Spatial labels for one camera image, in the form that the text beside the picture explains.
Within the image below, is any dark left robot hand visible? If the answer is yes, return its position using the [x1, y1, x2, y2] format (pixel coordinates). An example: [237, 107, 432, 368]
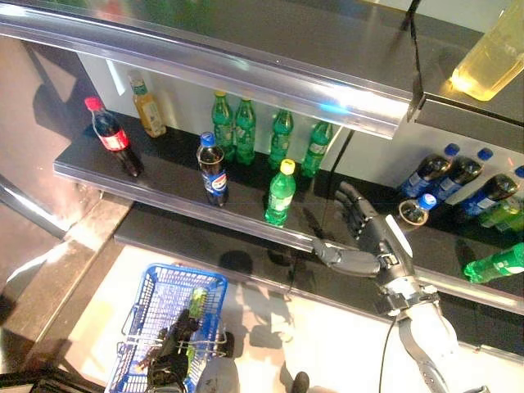
[146, 309, 202, 386]

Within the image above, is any dark right robot hand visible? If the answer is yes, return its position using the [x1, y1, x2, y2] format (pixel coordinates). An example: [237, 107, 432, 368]
[313, 181, 414, 283]

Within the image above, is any blue plastic shopping basket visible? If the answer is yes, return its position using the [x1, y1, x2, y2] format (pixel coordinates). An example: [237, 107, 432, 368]
[105, 263, 229, 393]

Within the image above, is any silver left robot leg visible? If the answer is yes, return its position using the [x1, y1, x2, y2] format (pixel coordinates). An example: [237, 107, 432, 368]
[195, 355, 241, 393]

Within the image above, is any large yellow tea bottle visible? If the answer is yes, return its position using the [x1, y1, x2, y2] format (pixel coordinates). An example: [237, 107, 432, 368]
[449, 0, 524, 102]

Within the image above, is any Coca-Cola bottle red cap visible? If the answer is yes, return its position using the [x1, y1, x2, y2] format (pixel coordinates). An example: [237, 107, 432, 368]
[84, 97, 144, 178]

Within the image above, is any small yellow tea bottle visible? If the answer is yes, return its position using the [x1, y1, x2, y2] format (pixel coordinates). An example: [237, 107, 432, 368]
[127, 73, 168, 138]

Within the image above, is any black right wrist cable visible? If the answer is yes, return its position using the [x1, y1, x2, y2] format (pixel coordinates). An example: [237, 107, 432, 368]
[378, 317, 400, 393]

